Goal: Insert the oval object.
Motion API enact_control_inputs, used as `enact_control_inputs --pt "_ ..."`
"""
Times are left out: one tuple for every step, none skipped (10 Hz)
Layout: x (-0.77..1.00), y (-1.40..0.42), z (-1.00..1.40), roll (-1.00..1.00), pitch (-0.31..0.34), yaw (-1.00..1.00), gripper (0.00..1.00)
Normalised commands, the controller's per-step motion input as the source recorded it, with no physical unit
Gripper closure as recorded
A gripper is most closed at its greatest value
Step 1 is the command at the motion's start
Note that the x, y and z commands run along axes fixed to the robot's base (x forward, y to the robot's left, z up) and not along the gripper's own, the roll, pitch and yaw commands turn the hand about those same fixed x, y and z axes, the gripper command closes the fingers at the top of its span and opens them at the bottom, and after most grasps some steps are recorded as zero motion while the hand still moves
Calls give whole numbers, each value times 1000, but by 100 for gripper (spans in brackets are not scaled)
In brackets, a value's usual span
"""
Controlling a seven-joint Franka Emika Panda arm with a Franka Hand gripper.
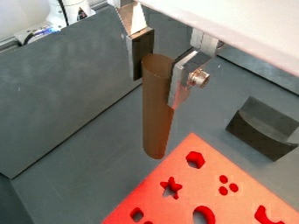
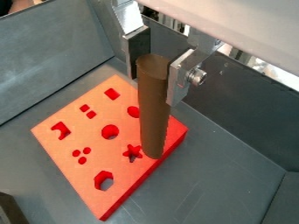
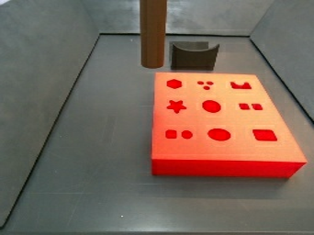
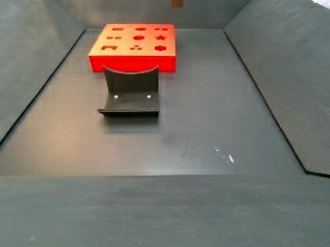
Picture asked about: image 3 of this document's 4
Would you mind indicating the brown oval peg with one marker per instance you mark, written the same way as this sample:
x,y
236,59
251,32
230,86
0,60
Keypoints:
x,y
152,31

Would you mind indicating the red shape sorting board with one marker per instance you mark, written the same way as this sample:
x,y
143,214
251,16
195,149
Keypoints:
x,y
218,128

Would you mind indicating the dark grey curved block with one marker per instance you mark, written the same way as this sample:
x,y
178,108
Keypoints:
x,y
192,55

